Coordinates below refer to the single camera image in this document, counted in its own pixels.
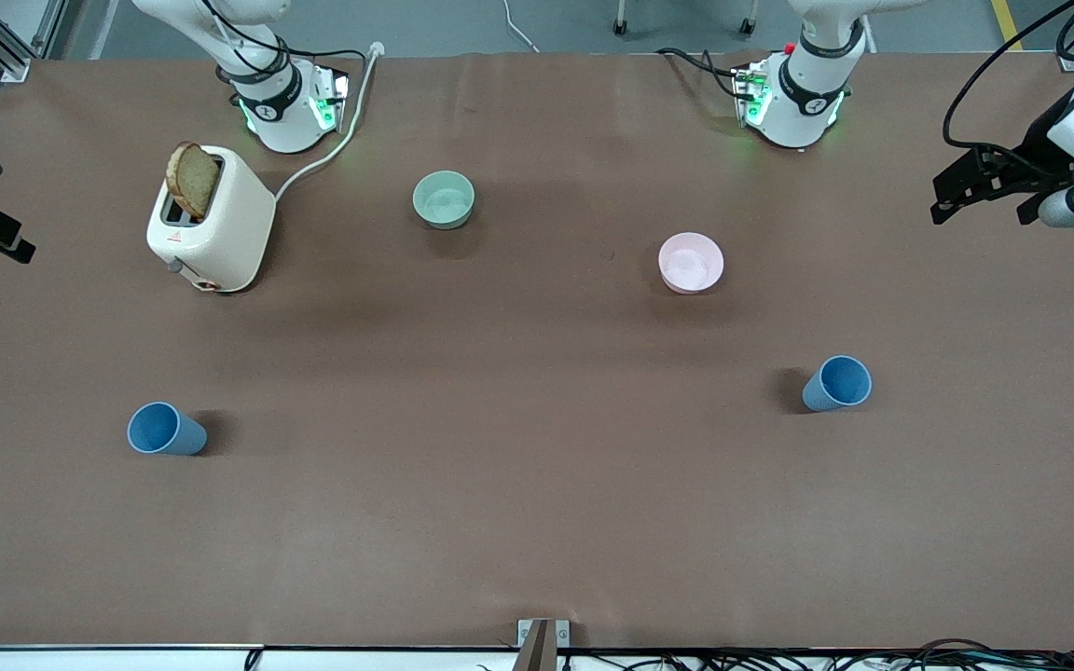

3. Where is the blue plastic cup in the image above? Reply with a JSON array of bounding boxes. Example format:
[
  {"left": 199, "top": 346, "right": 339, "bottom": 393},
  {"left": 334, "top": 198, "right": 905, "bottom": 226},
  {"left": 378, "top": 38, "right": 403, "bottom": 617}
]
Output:
[
  {"left": 801, "top": 355, "right": 874, "bottom": 414},
  {"left": 127, "top": 402, "right": 209, "bottom": 457}
]

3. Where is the brown bread slice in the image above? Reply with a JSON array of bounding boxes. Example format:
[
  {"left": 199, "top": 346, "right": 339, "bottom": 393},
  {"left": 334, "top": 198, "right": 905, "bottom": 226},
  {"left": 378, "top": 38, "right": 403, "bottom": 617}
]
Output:
[{"left": 166, "top": 142, "right": 222, "bottom": 222}]

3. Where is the cream white toaster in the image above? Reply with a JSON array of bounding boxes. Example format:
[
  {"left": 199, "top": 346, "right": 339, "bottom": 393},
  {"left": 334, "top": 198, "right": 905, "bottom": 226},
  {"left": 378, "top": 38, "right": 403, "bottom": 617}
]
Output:
[{"left": 145, "top": 144, "right": 277, "bottom": 294}]

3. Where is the pink bowl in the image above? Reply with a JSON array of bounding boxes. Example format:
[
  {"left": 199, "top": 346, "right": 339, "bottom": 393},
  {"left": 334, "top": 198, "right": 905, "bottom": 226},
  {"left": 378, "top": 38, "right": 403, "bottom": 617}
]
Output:
[{"left": 657, "top": 232, "right": 725, "bottom": 295}]

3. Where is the green bowl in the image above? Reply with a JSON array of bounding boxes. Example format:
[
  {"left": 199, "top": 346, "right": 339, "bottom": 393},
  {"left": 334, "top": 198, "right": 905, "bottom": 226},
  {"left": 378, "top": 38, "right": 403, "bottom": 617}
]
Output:
[{"left": 411, "top": 171, "right": 477, "bottom": 230}]

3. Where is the brown table cover sheet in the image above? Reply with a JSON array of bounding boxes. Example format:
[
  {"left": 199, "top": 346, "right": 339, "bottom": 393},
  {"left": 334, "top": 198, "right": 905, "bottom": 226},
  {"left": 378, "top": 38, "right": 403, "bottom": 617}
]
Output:
[{"left": 0, "top": 51, "right": 1074, "bottom": 650}]

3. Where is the black left base cable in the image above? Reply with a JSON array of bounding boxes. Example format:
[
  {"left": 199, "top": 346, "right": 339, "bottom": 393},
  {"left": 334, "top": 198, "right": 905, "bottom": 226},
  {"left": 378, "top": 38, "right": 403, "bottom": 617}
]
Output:
[{"left": 656, "top": 47, "right": 745, "bottom": 99}]

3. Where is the black base cable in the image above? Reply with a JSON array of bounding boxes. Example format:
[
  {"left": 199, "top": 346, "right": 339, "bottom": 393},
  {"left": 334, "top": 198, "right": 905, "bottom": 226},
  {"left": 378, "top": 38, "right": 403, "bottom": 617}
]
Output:
[
  {"left": 200, "top": 0, "right": 368, "bottom": 103},
  {"left": 656, "top": 47, "right": 745, "bottom": 99}
]

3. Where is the black right base cable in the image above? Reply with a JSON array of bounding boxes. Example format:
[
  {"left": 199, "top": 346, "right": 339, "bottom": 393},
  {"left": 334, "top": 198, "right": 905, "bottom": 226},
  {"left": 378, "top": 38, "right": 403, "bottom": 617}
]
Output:
[{"left": 200, "top": 0, "right": 368, "bottom": 103}]

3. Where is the white toaster power cable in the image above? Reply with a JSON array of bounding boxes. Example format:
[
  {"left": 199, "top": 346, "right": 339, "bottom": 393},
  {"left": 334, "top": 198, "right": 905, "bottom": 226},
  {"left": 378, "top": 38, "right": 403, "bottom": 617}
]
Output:
[{"left": 274, "top": 42, "right": 385, "bottom": 201}]

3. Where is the white floor cable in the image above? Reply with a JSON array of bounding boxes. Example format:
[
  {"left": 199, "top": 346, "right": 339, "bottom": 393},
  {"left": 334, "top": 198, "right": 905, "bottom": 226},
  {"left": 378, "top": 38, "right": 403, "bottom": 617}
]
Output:
[{"left": 503, "top": 0, "right": 540, "bottom": 54}]

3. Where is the black cable tangle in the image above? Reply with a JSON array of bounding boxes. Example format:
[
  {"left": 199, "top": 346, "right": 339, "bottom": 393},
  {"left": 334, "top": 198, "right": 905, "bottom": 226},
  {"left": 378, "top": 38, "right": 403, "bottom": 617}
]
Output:
[{"left": 476, "top": 638, "right": 1074, "bottom": 671}]

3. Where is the metal mounting bracket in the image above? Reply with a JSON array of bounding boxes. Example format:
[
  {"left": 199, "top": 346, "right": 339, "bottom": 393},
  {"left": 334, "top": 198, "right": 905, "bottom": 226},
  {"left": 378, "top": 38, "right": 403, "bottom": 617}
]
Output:
[{"left": 516, "top": 619, "right": 571, "bottom": 671}]

